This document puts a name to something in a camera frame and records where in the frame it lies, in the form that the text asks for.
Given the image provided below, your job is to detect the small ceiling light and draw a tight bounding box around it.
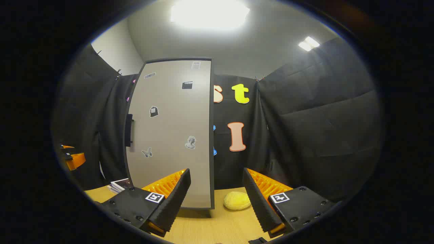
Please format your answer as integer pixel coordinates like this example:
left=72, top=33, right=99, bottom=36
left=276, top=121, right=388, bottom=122
left=298, top=36, right=320, bottom=52

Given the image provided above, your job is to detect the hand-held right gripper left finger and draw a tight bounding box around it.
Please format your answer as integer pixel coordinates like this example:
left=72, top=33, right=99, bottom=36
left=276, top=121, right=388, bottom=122
left=100, top=168, right=192, bottom=238

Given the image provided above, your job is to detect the black door handle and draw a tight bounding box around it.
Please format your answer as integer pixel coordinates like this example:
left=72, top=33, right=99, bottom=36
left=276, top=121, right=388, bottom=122
left=124, top=114, right=134, bottom=147

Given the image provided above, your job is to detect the grey cabinet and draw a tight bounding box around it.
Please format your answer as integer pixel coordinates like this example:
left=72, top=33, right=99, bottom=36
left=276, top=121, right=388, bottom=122
left=144, top=57, right=215, bottom=210

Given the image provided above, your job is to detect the large ceiling light panel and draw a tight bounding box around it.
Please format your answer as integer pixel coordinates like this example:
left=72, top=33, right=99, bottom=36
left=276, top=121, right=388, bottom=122
left=170, top=0, right=250, bottom=32

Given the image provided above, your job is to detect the white book with portrait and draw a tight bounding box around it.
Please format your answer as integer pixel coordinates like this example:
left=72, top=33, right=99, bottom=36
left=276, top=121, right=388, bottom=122
left=111, top=178, right=133, bottom=192

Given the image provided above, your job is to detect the yellow round sponge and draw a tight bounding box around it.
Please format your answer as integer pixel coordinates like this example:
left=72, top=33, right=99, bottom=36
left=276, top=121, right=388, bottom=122
left=223, top=191, right=252, bottom=210

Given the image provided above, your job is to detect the grey cabinet door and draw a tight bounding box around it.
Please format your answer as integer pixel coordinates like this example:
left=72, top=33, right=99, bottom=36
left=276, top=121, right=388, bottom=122
left=125, top=58, right=213, bottom=209

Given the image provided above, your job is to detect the black backdrop cloth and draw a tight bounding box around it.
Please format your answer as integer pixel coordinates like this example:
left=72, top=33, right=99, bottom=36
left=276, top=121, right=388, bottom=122
left=53, top=37, right=385, bottom=204

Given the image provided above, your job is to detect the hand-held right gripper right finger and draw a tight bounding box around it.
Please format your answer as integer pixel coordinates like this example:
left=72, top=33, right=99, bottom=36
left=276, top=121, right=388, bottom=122
left=242, top=167, right=337, bottom=239

